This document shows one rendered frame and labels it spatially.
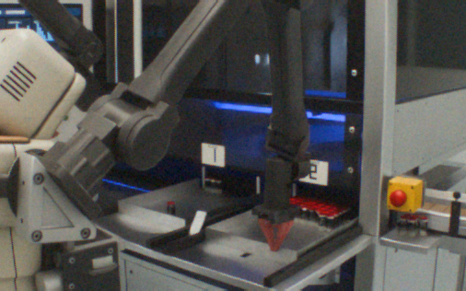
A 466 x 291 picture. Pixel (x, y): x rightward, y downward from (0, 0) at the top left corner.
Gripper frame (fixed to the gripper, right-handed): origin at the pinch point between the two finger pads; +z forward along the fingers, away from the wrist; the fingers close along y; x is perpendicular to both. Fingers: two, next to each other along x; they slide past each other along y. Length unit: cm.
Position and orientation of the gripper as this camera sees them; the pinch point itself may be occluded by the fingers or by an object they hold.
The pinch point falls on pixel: (273, 248)
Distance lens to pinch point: 128.9
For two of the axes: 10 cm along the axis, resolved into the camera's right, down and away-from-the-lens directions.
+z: -0.5, 9.9, 1.0
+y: 6.0, -0.5, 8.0
